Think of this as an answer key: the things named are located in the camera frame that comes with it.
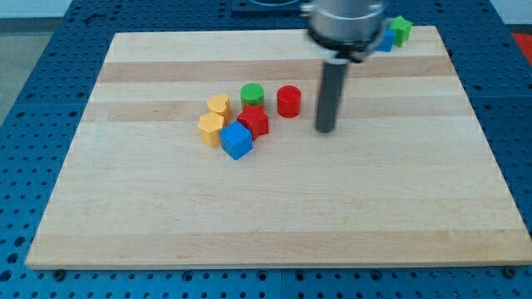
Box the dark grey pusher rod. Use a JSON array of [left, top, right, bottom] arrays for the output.
[[315, 59, 349, 133]]

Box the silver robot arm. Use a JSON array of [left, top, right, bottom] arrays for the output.
[[300, 0, 390, 134]]

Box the wooden board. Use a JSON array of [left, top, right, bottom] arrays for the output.
[[26, 26, 531, 270]]

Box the red cylinder block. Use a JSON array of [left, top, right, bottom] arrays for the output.
[[277, 86, 302, 118]]

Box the green cylinder block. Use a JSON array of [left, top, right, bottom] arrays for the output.
[[240, 83, 264, 105]]

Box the red star block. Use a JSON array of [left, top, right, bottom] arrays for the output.
[[237, 105, 269, 140]]

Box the green star block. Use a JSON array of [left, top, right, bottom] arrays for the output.
[[390, 16, 413, 47]]

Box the blue cube block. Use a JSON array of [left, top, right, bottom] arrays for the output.
[[219, 121, 253, 160]]

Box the yellow heart block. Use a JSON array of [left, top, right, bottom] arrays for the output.
[[206, 94, 232, 125]]

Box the yellow hexagon block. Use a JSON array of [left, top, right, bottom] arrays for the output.
[[198, 112, 224, 147]]

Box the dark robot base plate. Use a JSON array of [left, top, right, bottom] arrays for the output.
[[230, 0, 308, 16]]

